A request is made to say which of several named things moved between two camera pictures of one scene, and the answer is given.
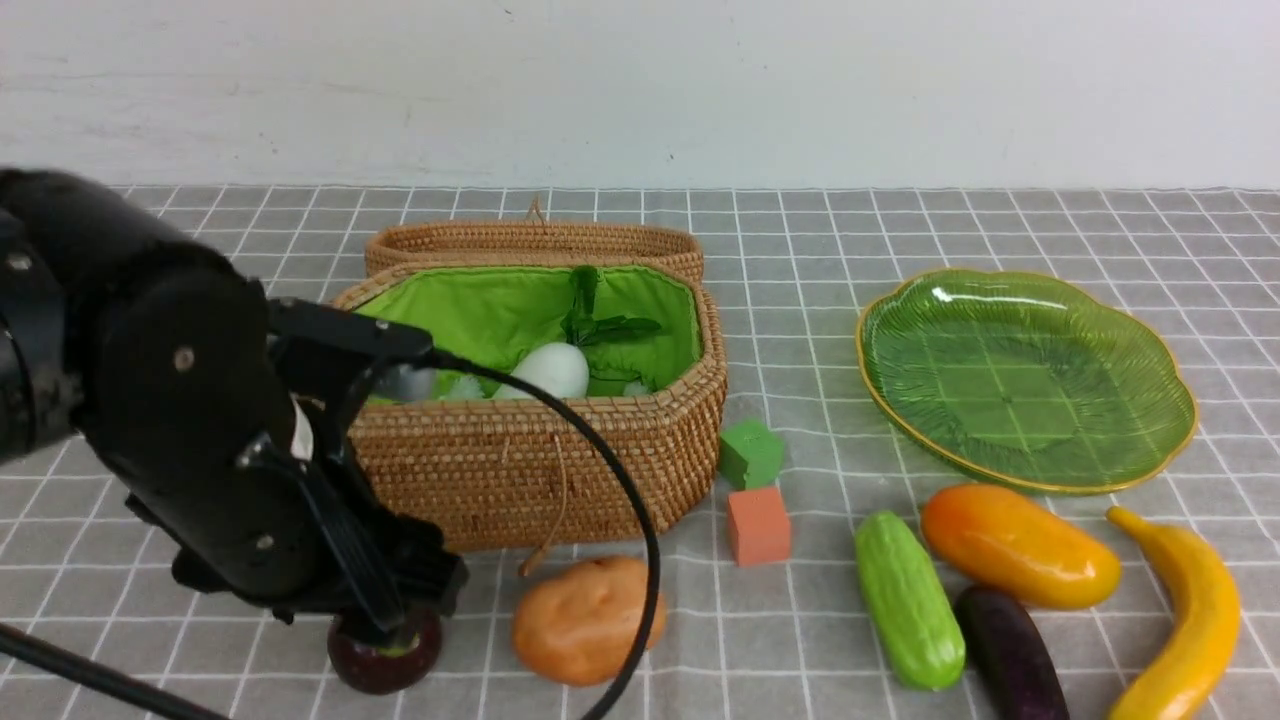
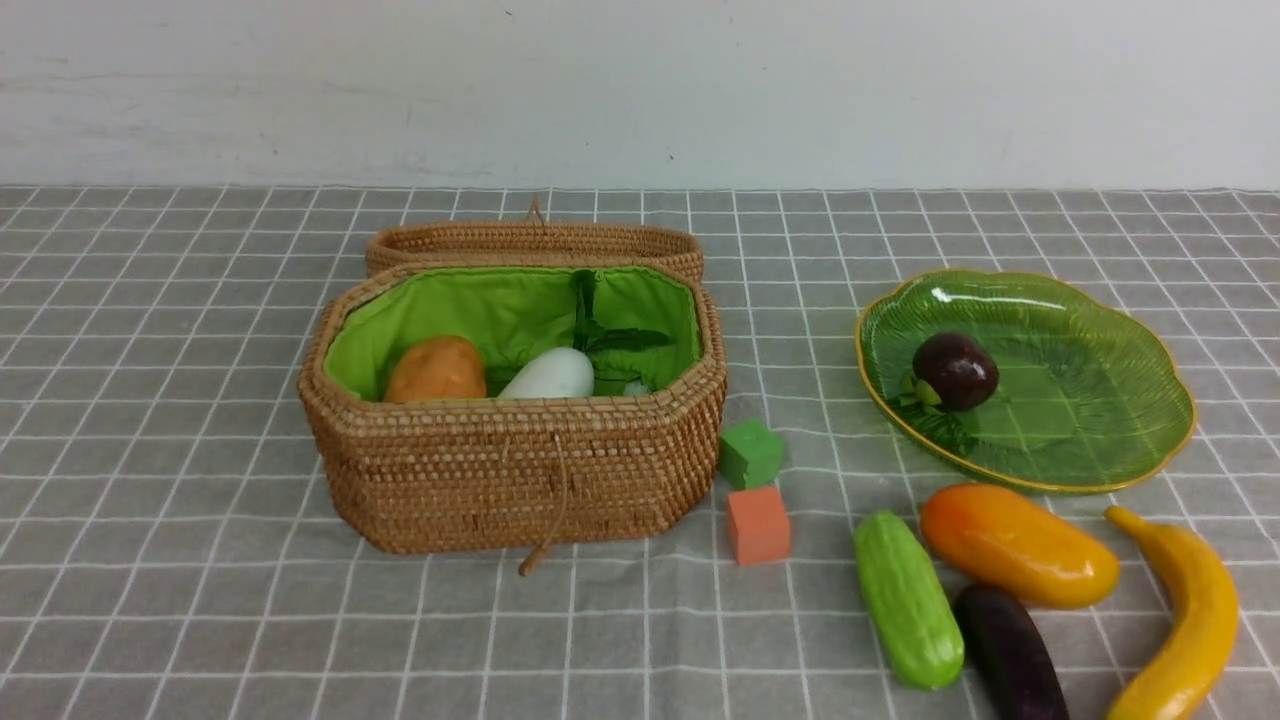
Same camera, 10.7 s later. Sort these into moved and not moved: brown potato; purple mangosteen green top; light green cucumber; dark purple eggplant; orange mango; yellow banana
Moved: purple mangosteen green top; brown potato
Not moved: yellow banana; orange mango; dark purple eggplant; light green cucumber
